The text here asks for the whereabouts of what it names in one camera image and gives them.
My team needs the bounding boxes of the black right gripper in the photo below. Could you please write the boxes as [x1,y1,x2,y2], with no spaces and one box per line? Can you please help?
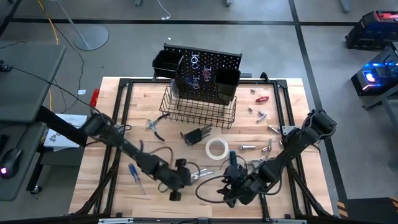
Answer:
[219,164,264,208]

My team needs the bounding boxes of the grey desk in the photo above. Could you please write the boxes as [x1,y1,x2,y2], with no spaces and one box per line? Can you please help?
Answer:
[0,42,67,202]

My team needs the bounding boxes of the black crate with red top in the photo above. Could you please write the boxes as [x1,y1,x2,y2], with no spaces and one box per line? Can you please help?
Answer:
[345,10,398,52]

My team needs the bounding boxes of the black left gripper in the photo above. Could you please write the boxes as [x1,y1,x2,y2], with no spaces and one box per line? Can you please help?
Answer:
[161,158,192,202]

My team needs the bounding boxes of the white paper sheet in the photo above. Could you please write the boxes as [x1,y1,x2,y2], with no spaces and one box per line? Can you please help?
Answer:
[43,113,88,152]

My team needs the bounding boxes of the yellow cable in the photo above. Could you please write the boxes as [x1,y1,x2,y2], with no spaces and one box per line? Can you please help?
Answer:
[36,0,60,112]

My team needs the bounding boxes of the grey round stand base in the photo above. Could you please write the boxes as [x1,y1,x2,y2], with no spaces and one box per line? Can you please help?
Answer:
[55,0,109,52]

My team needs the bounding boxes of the black computer with coloured lights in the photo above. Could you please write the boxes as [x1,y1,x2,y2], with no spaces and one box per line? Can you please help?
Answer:
[350,54,398,97]

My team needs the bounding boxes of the wide black pegboard bin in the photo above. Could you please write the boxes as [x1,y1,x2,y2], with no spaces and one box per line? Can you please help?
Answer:
[151,49,185,79]

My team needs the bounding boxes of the white cable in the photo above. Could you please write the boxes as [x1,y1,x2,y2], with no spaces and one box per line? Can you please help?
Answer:
[155,0,172,21]

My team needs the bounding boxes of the black-handled silver pliers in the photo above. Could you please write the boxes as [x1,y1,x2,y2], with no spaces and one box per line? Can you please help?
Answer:
[145,113,171,142]

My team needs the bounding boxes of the black cabled device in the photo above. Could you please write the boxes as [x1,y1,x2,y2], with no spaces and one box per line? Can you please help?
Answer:
[0,60,94,110]

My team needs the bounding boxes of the black desk leg with caster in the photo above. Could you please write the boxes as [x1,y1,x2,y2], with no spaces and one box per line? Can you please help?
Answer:
[26,144,47,195]

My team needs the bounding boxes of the black wire basket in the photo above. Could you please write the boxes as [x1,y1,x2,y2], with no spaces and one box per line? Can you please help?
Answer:
[159,85,238,130]

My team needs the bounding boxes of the black block with hazard stripes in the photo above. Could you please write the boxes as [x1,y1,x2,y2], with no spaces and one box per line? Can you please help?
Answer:
[336,197,398,224]

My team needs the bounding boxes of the silver pegboard hook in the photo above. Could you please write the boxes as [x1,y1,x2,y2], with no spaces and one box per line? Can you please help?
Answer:
[186,76,200,91]
[191,51,201,71]
[201,65,213,82]

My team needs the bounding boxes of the black teal-handled screwdriver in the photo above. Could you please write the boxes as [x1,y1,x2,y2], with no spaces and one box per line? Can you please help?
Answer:
[228,150,239,167]

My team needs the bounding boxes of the blue clear-handled screwdriver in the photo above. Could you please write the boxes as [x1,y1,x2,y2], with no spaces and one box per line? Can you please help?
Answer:
[128,162,147,196]

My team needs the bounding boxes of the white masking tape roll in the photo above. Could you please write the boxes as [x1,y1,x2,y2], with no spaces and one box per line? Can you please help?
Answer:
[205,136,230,161]

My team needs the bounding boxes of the red flat object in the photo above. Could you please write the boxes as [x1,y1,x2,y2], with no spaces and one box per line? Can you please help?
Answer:
[89,88,101,108]

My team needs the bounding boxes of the tall black pegboard bin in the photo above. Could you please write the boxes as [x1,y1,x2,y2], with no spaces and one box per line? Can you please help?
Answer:
[214,68,242,106]

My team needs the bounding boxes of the black computer mouse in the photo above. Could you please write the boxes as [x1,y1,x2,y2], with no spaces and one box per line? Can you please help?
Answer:
[0,148,23,180]

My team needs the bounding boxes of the black metal pegboard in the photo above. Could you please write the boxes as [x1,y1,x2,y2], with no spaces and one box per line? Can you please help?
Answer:
[163,43,243,105]

